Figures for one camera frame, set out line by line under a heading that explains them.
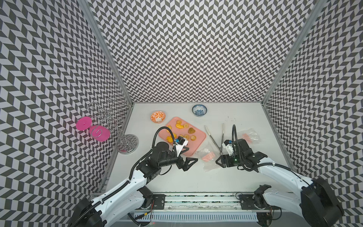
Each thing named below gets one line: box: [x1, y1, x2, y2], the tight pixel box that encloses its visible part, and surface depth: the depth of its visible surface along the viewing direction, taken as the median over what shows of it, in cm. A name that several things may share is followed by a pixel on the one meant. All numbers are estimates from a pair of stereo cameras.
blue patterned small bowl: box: [191, 104, 208, 117], surface depth 113 cm
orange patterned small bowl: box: [150, 110, 166, 124], surface depth 108 cm
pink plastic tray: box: [158, 116, 207, 157], surface depth 101 cm
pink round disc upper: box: [75, 116, 93, 131], surface depth 68 cm
